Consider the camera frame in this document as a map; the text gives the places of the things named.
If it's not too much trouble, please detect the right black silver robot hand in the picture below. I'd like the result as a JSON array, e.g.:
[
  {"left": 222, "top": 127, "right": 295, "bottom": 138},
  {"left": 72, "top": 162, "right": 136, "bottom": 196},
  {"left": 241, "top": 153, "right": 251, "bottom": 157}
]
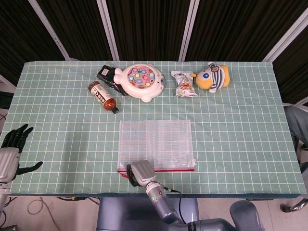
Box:
[{"left": 126, "top": 160, "right": 159, "bottom": 188}]

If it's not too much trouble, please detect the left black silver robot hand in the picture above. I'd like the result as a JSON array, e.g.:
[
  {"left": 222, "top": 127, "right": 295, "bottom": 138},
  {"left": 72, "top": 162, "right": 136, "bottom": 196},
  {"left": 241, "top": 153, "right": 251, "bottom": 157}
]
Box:
[{"left": 0, "top": 124, "right": 43, "bottom": 185}]

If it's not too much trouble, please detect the clear zip pouch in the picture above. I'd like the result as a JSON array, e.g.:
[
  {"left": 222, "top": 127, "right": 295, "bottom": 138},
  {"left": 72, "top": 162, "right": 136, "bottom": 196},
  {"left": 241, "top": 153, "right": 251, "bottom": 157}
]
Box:
[{"left": 116, "top": 119, "right": 197, "bottom": 180}]

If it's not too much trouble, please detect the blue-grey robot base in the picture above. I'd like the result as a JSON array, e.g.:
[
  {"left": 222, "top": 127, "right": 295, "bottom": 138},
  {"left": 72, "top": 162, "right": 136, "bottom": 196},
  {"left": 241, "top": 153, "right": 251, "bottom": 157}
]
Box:
[{"left": 96, "top": 197, "right": 200, "bottom": 231}]

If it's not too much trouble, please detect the snack packet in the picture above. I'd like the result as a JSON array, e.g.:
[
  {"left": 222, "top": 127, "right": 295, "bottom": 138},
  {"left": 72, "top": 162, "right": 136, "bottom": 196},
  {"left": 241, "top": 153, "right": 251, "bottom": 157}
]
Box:
[{"left": 170, "top": 70, "right": 198, "bottom": 98}]

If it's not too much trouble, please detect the green checked tablecloth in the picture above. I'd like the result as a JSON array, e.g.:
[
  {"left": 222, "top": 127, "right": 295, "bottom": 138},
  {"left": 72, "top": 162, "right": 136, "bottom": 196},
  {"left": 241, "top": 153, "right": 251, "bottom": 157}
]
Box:
[{"left": 0, "top": 61, "right": 305, "bottom": 200}]

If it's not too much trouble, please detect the white fishing game toy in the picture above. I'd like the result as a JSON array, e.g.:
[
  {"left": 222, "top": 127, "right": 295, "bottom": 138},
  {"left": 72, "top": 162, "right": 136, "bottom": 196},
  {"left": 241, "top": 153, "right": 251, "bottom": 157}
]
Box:
[{"left": 113, "top": 63, "right": 166, "bottom": 103}]

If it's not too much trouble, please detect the brown tea bottle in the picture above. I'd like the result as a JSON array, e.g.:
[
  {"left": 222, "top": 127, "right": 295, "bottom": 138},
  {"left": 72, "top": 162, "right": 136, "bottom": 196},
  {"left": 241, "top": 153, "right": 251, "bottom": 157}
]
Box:
[{"left": 87, "top": 81, "right": 120, "bottom": 114}]

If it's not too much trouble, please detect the black plastic packet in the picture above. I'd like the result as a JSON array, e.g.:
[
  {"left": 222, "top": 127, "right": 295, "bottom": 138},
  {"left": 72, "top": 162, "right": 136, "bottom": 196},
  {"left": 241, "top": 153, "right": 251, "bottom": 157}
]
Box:
[{"left": 96, "top": 64, "right": 129, "bottom": 97}]

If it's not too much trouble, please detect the yellow plush toy striped shirt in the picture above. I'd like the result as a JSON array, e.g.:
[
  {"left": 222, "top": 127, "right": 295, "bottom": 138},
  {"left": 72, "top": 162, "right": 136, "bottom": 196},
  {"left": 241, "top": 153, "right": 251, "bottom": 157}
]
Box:
[{"left": 190, "top": 62, "right": 231, "bottom": 94}]

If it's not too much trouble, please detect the chrome chair base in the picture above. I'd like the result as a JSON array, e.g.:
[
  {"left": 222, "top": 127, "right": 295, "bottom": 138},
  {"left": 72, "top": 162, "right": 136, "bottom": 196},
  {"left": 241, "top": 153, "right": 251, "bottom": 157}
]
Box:
[{"left": 280, "top": 196, "right": 308, "bottom": 213}]

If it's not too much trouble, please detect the person leg in jeans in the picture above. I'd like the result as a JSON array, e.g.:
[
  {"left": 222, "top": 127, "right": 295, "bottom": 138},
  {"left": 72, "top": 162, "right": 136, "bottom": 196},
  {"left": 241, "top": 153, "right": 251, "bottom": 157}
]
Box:
[{"left": 283, "top": 105, "right": 308, "bottom": 145}]

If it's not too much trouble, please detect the white floor cable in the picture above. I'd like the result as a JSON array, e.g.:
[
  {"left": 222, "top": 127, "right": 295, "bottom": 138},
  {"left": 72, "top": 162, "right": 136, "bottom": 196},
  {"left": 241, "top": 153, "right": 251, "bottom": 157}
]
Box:
[{"left": 27, "top": 196, "right": 53, "bottom": 231}]

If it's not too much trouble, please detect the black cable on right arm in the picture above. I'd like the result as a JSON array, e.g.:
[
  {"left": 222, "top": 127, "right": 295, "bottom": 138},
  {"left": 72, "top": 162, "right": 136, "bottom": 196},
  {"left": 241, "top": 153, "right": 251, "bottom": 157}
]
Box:
[{"left": 162, "top": 186, "right": 184, "bottom": 218}]

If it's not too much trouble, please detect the white partition frame post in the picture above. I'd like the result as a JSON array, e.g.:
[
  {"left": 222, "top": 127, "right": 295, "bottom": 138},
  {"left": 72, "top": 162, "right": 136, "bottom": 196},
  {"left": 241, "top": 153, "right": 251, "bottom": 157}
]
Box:
[
  {"left": 28, "top": 0, "right": 71, "bottom": 61},
  {"left": 96, "top": 0, "right": 120, "bottom": 61},
  {"left": 179, "top": 0, "right": 200, "bottom": 61},
  {"left": 263, "top": 9, "right": 308, "bottom": 62}
]

